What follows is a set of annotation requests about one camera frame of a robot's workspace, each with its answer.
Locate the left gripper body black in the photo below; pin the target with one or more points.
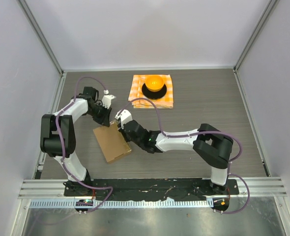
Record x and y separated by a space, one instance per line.
100 112

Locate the white slotted cable duct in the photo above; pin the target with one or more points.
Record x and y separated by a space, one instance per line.
86 203

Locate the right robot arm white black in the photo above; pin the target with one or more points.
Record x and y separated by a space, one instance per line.
214 148

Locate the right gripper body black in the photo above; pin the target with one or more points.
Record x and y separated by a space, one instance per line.
128 138

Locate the black round plate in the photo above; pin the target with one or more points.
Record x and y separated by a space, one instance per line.
154 95

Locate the brown cardboard express box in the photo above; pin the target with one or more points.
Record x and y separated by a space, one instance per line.
112 142

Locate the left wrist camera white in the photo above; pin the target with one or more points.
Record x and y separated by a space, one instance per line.
107 100

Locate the aluminium frame rail front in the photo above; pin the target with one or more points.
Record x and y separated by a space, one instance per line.
54 188

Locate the orange checkered cloth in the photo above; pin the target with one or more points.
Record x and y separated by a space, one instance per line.
136 91

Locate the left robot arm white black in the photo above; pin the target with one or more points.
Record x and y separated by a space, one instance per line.
58 138

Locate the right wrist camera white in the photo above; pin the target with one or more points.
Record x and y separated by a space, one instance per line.
123 117

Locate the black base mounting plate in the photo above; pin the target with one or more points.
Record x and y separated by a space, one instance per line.
151 189

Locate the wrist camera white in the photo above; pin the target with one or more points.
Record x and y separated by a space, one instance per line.
123 117
107 100

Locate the orange bowl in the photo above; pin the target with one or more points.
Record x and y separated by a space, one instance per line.
154 83

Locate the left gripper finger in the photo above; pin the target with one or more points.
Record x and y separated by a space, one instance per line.
107 115
103 121

